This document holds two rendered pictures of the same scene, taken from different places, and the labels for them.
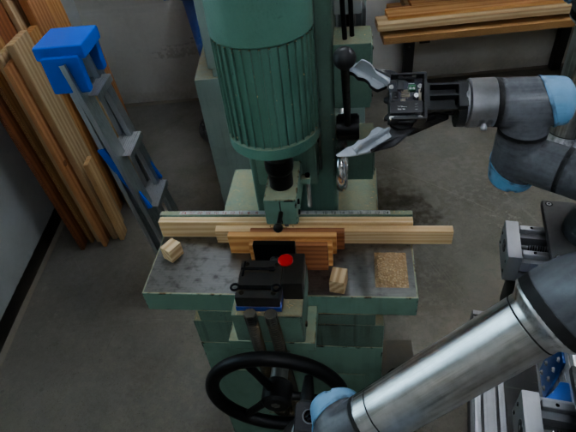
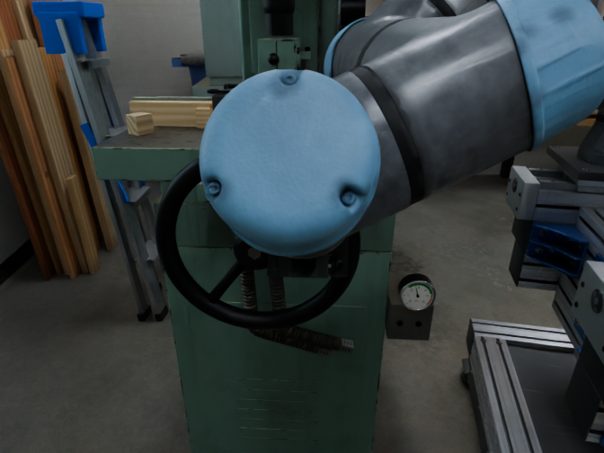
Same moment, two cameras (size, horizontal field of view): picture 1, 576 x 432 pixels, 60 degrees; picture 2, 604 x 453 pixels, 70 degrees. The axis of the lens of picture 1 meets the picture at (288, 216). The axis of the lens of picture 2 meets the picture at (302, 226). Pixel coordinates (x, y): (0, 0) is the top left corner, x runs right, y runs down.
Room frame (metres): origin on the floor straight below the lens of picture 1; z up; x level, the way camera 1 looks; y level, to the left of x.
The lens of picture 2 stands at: (-0.05, 0.07, 1.09)
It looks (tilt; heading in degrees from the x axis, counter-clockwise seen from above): 25 degrees down; 353
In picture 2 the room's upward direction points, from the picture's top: straight up
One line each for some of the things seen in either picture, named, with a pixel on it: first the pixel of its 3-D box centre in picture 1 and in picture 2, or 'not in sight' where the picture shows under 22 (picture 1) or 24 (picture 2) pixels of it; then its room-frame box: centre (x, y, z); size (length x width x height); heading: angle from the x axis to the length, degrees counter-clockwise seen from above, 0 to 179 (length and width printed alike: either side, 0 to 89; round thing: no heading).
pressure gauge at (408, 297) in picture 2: not in sight; (415, 295); (0.58, -0.21, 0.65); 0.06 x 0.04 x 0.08; 80
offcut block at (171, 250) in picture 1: (171, 250); (139, 123); (0.83, 0.28, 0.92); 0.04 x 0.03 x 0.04; 139
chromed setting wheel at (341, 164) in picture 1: (341, 165); not in sight; (0.94, -0.14, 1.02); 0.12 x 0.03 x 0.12; 170
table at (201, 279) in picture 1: (279, 284); (267, 157); (0.73, 0.04, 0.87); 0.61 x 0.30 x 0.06; 80
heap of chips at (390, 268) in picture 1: (391, 267); not in sight; (0.70, -0.21, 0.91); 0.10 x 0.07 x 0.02; 170
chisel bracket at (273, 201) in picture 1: (285, 194); (281, 61); (0.85, 0.00, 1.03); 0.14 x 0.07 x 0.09; 170
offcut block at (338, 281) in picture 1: (338, 280); not in sight; (0.68, -0.09, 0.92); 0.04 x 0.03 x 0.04; 160
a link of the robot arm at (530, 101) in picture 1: (530, 103); not in sight; (0.65, -0.39, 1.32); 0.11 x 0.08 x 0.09; 80
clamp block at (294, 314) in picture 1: (273, 302); not in sight; (0.65, 0.05, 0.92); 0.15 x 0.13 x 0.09; 80
